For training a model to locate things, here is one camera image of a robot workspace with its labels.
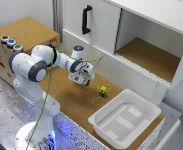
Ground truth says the blue button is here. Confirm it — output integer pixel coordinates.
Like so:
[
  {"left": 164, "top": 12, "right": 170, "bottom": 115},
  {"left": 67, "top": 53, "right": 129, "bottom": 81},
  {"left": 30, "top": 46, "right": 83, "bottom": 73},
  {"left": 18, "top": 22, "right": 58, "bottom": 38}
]
[{"left": 6, "top": 38, "right": 17, "bottom": 48}]

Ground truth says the white sliding door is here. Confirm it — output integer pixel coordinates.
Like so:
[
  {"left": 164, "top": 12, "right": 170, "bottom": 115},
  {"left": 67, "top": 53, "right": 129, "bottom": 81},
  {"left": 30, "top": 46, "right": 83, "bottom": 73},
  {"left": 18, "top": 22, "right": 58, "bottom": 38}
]
[{"left": 63, "top": 0, "right": 122, "bottom": 56}]

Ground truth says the white plastic box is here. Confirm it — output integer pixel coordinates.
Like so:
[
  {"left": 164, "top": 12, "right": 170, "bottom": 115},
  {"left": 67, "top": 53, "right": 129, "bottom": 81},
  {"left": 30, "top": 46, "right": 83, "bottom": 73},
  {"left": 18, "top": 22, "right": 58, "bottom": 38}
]
[{"left": 87, "top": 88, "right": 162, "bottom": 150}]

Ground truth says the green cable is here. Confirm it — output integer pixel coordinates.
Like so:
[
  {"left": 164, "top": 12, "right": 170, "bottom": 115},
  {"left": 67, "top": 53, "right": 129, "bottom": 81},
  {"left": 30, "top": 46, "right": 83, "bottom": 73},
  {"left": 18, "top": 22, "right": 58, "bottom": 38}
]
[{"left": 25, "top": 46, "right": 106, "bottom": 150}]

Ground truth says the yellow block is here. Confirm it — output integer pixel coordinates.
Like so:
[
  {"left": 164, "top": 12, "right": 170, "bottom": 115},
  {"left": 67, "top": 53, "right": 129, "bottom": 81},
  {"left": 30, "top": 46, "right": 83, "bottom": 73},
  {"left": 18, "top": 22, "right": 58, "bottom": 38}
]
[{"left": 99, "top": 85, "right": 108, "bottom": 98}]

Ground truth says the black door handle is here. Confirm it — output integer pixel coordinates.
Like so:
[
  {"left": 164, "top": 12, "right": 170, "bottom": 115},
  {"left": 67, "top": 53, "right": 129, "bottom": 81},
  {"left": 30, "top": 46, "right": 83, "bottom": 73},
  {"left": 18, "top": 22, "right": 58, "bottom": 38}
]
[{"left": 81, "top": 4, "right": 93, "bottom": 36}]

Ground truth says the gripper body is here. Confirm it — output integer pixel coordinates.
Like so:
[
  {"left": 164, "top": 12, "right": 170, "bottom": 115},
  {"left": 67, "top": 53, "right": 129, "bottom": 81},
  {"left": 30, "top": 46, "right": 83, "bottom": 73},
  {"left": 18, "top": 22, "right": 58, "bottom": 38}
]
[{"left": 67, "top": 64, "right": 96, "bottom": 86}]

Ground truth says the white cabinet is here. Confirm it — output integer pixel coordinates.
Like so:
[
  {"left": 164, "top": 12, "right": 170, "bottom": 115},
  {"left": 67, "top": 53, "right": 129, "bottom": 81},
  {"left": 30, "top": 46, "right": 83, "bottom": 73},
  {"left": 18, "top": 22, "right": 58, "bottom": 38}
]
[{"left": 61, "top": 0, "right": 183, "bottom": 107}]

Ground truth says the green button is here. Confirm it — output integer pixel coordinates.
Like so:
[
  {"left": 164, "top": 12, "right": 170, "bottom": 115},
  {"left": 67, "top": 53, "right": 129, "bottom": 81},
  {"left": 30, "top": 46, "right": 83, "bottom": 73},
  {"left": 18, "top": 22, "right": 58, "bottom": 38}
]
[{"left": 12, "top": 43, "right": 24, "bottom": 54}]

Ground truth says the wooden drawer box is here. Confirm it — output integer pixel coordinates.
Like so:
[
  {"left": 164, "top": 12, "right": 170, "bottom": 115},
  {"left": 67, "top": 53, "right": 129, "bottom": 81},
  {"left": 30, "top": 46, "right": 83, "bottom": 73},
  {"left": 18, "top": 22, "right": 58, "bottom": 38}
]
[{"left": 0, "top": 16, "right": 62, "bottom": 86}]

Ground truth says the red button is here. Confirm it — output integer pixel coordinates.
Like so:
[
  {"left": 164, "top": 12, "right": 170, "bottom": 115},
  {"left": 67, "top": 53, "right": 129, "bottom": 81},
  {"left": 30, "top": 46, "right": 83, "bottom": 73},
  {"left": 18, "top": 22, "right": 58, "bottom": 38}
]
[{"left": 0, "top": 34, "right": 10, "bottom": 44}]

